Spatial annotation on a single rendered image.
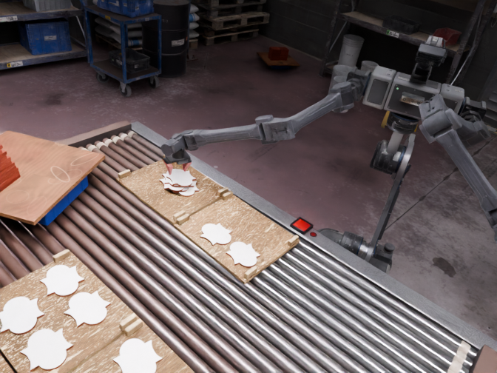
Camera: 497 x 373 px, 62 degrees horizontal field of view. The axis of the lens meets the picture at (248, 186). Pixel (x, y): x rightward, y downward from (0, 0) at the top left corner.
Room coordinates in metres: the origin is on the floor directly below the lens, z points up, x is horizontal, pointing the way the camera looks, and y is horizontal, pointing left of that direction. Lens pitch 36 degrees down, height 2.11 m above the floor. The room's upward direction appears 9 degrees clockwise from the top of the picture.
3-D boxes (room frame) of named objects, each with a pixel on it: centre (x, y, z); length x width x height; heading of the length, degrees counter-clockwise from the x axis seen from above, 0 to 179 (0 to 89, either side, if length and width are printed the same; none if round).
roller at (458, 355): (1.42, -0.05, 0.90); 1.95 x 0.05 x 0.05; 55
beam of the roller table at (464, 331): (1.52, -0.12, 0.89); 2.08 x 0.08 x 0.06; 55
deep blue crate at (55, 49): (5.01, 2.80, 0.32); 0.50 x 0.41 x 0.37; 137
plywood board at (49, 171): (1.35, 0.96, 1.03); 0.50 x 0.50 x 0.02; 81
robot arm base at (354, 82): (1.79, -0.39, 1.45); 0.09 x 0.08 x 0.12; 71
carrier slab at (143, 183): (1.55, 0.35, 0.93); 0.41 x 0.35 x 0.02; 54
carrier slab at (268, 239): (1.30, 0.01, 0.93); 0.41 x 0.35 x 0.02; 53
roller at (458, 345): (1.46, -0.08, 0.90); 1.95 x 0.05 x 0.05; 55
